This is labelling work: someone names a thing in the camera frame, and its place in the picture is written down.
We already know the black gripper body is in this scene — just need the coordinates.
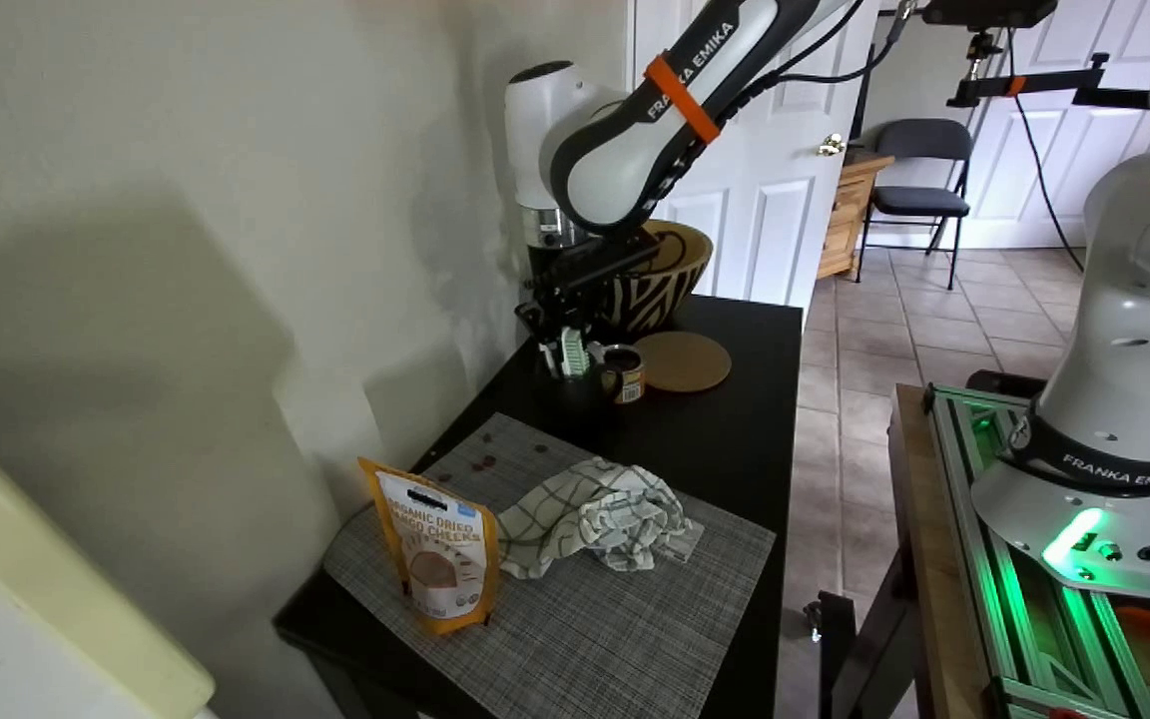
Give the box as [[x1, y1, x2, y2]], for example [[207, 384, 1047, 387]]
[[514, 228, 667, 337]]

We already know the brown and white mug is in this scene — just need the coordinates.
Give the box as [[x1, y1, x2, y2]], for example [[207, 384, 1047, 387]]
[[595, 339, 651, 408]]

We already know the patterned wooden bowl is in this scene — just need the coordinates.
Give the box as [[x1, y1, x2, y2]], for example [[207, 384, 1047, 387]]
[[585, 216, 713, 343]]

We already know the round cork mat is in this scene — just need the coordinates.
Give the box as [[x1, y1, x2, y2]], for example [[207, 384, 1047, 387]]
[[632, 327, 733, 400]]

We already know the black table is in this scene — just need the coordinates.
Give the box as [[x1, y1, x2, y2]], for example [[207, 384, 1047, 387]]
[[270, 291, 805, 719]]

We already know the white checkered cloth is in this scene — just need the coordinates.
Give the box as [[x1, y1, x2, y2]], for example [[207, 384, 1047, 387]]
[[496, 456, 707, 585]]

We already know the white panel door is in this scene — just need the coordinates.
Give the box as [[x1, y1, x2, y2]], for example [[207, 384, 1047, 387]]
[[625, 0, 885, 313]]

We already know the orange snack pouch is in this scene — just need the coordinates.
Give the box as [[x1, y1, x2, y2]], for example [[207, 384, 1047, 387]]
[[356, 456, 504, 641]]

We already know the grey woven placemat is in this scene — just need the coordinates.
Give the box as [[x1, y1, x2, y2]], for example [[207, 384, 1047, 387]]
[[319, 413, 782, 719]]

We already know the grey folding chair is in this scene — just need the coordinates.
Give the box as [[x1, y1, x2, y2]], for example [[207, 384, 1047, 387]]
[[853, 115, 979, 295]]

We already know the wooden board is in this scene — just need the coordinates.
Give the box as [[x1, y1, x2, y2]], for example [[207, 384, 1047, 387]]
[[885, 380, 1007, 719]]

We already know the white stove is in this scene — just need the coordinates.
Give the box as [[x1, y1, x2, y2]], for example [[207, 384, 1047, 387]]
[[0, 413, 218, 719]]

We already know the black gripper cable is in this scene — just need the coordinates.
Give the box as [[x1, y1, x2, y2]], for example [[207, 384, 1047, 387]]
[[732, 0, 931, 102]]

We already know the black camera cable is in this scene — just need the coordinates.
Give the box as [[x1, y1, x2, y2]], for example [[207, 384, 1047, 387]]
[[1001, 76, 1087, 273]]

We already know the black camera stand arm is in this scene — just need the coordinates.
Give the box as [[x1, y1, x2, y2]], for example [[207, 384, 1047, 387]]
[[918, 0, 1150, 112]]

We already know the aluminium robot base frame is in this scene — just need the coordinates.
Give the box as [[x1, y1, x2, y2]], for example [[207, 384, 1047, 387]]
[[928, 380, 1150, 719]]

